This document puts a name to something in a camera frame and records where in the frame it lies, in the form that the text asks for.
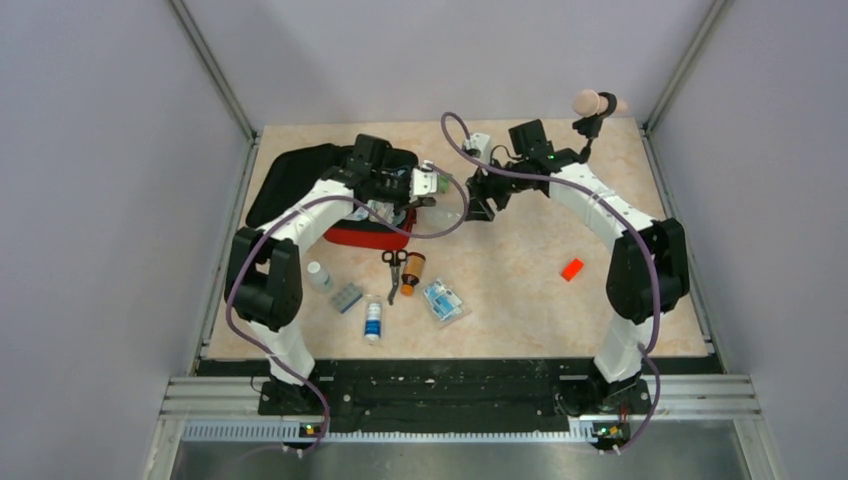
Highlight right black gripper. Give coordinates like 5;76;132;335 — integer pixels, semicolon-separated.
465;152;530;222

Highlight blue white plaster packet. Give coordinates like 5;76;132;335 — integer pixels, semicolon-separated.
422;279;466;325

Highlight blue cotton swab bag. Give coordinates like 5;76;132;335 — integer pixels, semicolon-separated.
385;165;414;195

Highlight white blue dressing pouch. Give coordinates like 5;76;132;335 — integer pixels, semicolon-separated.
345;200;404;225

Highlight teal gauze packet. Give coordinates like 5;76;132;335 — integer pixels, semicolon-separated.
417;204;462;234

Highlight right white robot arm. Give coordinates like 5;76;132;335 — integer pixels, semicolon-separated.
456;115;690;412

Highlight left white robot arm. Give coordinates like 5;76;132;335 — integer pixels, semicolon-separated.
224;134;419;414

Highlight red black medicine kit bag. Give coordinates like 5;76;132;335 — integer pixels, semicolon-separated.
245;143;416;250

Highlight amber medicine bottle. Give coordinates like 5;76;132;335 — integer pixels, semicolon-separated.
400;252;426;296

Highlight small green box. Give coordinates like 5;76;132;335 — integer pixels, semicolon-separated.
436;174;453;195

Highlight orange red block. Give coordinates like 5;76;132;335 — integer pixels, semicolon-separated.
561;258;584;282

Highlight clear white cap bottle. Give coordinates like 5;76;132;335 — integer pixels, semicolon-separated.
307;261;333;293

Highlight grey blue pill blister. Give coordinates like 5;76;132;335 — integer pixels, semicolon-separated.
330;283;363;314

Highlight black microphone stand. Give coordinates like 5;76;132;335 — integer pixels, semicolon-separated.
572;89;629;163

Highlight white blue spray bottle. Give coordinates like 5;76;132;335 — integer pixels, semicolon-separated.
363;295;384;344

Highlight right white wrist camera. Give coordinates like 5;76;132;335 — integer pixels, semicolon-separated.
462;133;494;165

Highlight black handled scissors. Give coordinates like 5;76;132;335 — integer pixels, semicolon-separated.
382;249;408;305

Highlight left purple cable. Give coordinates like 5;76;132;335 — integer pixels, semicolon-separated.
225;165;472;455

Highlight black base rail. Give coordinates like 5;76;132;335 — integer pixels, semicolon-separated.
258;359;651;434

